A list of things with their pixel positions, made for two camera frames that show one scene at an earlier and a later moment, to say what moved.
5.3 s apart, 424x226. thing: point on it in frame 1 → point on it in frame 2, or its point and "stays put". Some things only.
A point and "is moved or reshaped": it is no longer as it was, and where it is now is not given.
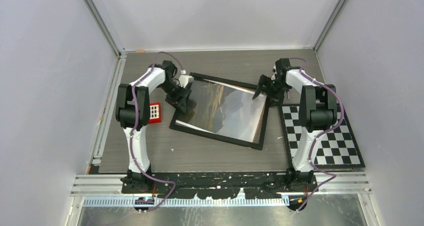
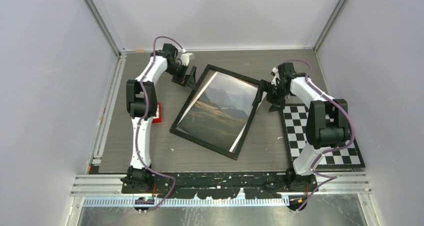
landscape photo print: (224, 110) is moved or reshaped
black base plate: (219, 185) stays put
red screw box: (155, 112) stays put
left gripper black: (181, 102) → (180, 80)
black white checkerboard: (336, 148) stays put
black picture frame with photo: (225, 110) is moved or reshaped
